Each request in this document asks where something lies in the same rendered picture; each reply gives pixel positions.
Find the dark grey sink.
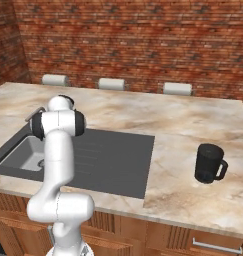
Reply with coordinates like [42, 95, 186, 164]
[0, 122, 156, 200]

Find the black jug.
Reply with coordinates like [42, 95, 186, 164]
[194, 143, 229, 185]

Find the wooden cupboard door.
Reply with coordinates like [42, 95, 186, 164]
[80, 210, 148, 256]
[0, 192, 56, 256]

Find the wooden drawer front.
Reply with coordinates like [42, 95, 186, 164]
[145, 221, 243, 256]

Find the silver drawer handle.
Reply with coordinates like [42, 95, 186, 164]
[192, 237, 243, 255]

